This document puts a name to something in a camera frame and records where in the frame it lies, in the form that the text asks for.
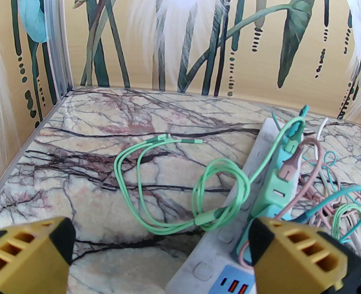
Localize pink charging cable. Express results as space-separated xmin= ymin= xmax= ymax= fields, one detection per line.
xmin=237 ymin=137 xmax=341 ymax=272

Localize light green charging cable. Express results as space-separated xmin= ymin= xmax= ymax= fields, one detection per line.
xmin=332 ymin=204 xmax=361 ymax=246
xmin=113 ymin=117 xmax=305 ymax=235

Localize green and white cables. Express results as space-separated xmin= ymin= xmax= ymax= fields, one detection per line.
xmin=300 ymin=104 xmax=361 ymax=287

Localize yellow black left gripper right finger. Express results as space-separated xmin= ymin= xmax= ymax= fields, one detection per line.
xmin=248 ymin=216 xmax=361 ymax=294

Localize aluminium frame post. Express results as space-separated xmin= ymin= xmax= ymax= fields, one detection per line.
xmin=44 ymin=0 xmax=74 ymax=99

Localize white power strip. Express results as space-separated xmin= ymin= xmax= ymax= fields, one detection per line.
xmin=165 ymin=117 xmax=305 ymax=294

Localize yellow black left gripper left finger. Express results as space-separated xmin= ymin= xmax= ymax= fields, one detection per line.
xmin=0 ymin=216 xmax=76 ymax=294

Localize mint green USB charger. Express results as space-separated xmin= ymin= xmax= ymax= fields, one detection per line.
xmin=254 ymin=152 xmax=301 ymax=218

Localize white power cord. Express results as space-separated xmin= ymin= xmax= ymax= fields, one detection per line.
xmin=317 ymin=118 xmax=361 ymax=256

